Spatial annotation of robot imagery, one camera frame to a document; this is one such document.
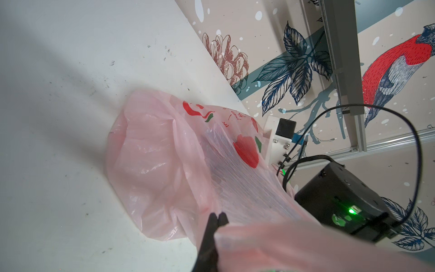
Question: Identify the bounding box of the pink plastic bag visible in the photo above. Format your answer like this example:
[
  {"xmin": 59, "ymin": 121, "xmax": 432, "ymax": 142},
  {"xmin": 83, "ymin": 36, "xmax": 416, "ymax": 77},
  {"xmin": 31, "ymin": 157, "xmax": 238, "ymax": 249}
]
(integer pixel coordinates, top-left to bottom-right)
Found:
[{"xmin": 105, "ymin": 91, "xmax": 433, "ymax": 272}]

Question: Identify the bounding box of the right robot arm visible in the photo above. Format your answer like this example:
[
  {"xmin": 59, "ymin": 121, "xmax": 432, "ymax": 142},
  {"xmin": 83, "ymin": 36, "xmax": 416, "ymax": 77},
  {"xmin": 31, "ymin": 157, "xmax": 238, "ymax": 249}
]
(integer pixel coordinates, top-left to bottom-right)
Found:
[{"xmin": 295, "ymin": 162, "xmax": 402, "ymax": 243}]

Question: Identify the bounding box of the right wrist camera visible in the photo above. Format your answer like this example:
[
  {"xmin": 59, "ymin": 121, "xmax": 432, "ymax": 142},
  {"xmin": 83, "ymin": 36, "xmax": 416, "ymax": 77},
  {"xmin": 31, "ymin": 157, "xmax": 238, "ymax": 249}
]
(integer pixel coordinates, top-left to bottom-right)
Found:
[{"xmin": 262, "ymin": 115, "xmax": 297, "ymax": 166}]

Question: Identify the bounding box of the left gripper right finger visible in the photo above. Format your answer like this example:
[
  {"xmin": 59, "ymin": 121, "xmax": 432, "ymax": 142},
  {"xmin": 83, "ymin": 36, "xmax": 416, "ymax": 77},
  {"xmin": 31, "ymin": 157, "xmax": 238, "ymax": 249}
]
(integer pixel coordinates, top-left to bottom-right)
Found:
[{"xmin": 217, "ymin": 212, "xmax": 229, "ymax": 227}]

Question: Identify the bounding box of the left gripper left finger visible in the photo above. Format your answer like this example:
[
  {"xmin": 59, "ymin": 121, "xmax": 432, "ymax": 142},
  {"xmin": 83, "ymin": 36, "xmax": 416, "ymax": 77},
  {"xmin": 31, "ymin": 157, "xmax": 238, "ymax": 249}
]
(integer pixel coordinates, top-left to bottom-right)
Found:
[{"xmin": 192, "ymin": 213, "xmax": 219, "ymax": 272}]

